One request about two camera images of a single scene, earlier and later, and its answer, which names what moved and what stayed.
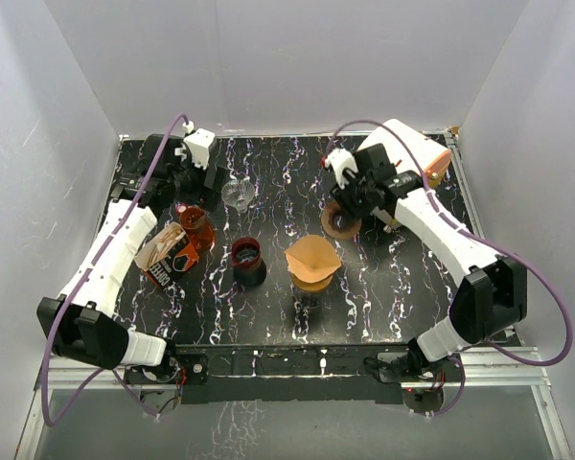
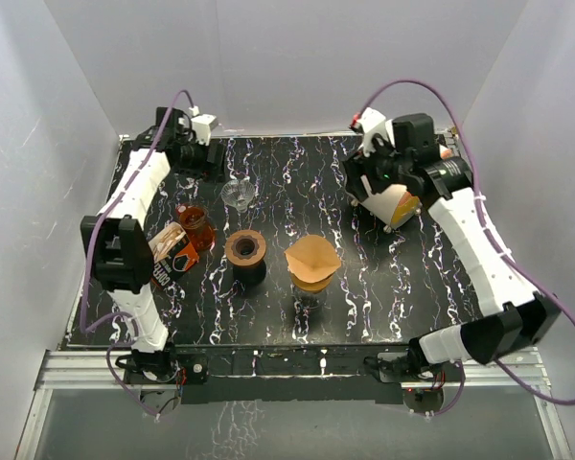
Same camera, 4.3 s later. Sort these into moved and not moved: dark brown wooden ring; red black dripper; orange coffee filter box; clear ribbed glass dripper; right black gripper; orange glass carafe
Moved: dark brown wooden ring; right black gripper
Not moved: red black dripper; clear ribbed glass dripper; orange coffee filter box; orange glass carafe
